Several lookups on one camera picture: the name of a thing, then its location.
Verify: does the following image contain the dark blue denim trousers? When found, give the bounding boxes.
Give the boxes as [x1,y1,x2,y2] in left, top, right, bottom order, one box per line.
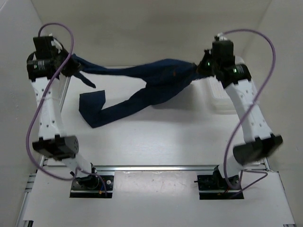
[72,54,208,128]

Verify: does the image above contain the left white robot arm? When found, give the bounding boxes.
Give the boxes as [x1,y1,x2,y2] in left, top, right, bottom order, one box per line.
[27,35,99,189]

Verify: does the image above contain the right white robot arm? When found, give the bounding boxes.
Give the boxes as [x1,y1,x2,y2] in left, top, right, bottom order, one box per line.
[197,39,283,189]

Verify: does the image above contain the white plastic mesh basket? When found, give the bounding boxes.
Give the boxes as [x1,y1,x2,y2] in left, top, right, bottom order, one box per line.
[205,56,258,114]

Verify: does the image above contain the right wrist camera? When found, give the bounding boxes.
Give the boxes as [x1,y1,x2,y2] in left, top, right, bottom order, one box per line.
[214,33,228,42]

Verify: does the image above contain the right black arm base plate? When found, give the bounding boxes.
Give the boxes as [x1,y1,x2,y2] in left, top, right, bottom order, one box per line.
[194,175,244,201]

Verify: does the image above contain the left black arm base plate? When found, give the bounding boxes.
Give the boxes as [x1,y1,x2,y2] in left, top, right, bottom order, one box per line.
[70,167,114,199]

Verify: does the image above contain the aluminium left frame rail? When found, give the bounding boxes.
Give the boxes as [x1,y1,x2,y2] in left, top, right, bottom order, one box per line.
[15,168,38,227]

